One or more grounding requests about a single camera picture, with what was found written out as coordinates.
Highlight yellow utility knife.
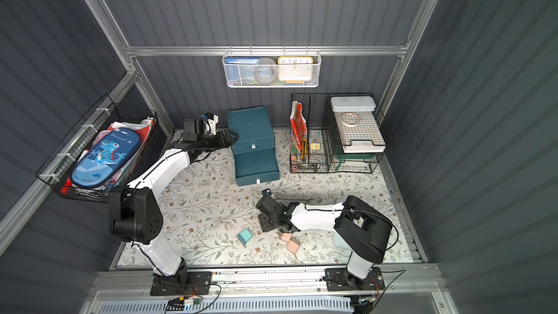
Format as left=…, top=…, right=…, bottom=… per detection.
left=301, top=139, right=308, bottom=160

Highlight checkered notebook tray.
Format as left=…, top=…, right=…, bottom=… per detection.
left=334, top=112, right=387, bottom=154

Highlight grey tape roll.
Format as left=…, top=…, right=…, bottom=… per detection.
left=254, top=58, right=278, bottom=85

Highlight pink plug middle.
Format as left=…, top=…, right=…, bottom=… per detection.
left=279, top=233, right=292, bottom=243

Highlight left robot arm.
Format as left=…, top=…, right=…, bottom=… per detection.
left=108, top=118, right=239, bottom=277

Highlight light blue tray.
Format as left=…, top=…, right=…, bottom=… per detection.
left=333, top=231, right=351, bottom=250

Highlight black wire desk organizer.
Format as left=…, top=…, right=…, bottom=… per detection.
left=290, top=93, right=391, bottom=174

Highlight pink plug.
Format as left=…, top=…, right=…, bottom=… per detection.
left=286, top=238, right=301, bottom=254
left=279, top=233, right=292, bottom=243

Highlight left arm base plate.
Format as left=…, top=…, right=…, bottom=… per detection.
left=150, top=272, right=212, bottom=297

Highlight blue plug left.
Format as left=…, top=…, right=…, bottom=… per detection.
left=238, top=228, right=254, bottom=245

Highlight clear tape roll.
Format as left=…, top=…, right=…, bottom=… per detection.
left=341, top=113, right=360, bottom=127

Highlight teal drawer cabinet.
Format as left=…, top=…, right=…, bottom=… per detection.
left=228, top=106, right=280, bottom=187

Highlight black wall wire basket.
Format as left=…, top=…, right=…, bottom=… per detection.
left=36, top=95, right=158, bottom=203

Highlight blue dinosaur pencil case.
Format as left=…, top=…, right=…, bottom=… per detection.
left=70, top=128, right=142, bottom=189

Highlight blue box in basket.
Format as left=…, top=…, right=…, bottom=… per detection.
left=223, top=57, right=260, bottom=87

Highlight pink plug lower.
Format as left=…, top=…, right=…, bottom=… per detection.
left=286, top=238, right=301, bottom=254

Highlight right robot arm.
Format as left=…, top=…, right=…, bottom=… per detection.
left=256, top=190, right=395, bottom=281

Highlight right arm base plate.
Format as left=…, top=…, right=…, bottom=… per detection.
left=322, top=267, right=385, bottom=292

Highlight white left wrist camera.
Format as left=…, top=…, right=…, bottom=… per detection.
left=202, top=113, right=219, bottom=135

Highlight white hanging wire basket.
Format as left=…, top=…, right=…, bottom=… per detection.
left=222, top=49, right=322, bottom=89

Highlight yellow alarm clock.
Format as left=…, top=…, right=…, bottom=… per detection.
left=277, top=56, right=314, bottom=84

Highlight yellow sticky notes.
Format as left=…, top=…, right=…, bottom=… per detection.
left=310, top=142, right=321, bottom=151

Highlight white box on organizer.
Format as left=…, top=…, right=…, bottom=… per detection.
left=330, top=96, right=376, bottom=113

